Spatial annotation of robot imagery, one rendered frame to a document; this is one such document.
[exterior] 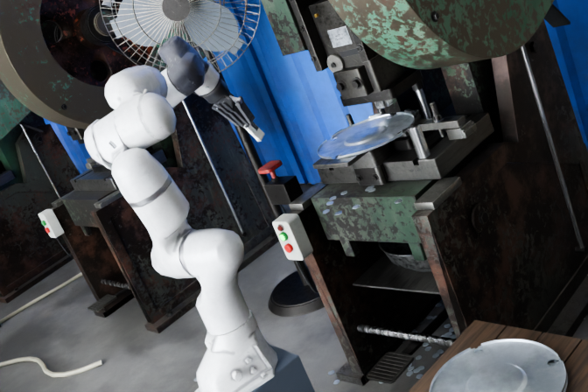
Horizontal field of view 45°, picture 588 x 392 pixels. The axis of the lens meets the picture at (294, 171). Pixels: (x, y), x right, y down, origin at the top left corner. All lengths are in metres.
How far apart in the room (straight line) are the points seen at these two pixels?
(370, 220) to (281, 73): 2.14
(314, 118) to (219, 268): 2.45
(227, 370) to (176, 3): 1.37
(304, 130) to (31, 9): 1.78
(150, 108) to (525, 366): 0.97
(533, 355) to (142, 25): 1.77
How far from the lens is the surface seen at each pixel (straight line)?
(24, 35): 2.96
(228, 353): 1.74
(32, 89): 2.94
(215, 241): 1.60
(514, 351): 1.71
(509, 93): 2.18
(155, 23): 2.70
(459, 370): 1.70
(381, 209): 1.98
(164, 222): 1.60
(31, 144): 5.00
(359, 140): 2.01
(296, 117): 4.13
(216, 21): 2.67
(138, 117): 1.58
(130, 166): 1.56
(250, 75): 4.23
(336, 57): 2.04
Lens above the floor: 1.35
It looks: 17 degrees down
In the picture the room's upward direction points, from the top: 23 degrees counter-clockwise
